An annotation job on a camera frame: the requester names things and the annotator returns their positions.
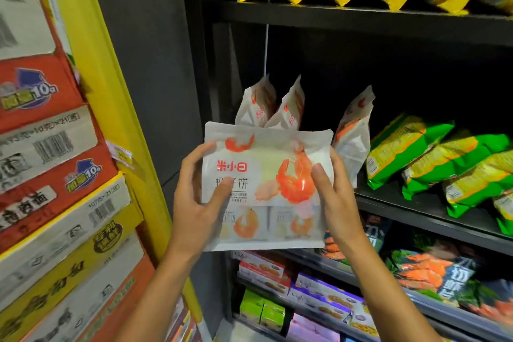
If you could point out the person's right hand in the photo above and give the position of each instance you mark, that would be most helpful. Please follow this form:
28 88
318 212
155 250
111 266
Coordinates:
343 213

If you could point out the person's left hand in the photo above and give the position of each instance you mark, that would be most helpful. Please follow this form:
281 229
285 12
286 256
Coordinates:
196 217

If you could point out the white prawn print snack bag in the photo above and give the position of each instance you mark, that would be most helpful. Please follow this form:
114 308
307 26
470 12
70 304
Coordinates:
354 133
264 185

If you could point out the black metal shelf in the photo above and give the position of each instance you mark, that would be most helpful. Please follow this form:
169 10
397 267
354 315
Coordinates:
361 23

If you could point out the person's left forearm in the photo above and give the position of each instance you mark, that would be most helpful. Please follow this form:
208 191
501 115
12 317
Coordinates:
160 298

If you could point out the person's right forearm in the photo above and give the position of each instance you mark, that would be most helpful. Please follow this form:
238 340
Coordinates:
389 298

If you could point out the small yellow price label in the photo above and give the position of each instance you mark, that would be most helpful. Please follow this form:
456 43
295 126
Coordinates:
120 157

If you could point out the stack of noodle cartons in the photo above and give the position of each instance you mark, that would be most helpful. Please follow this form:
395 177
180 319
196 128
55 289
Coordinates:
48 153

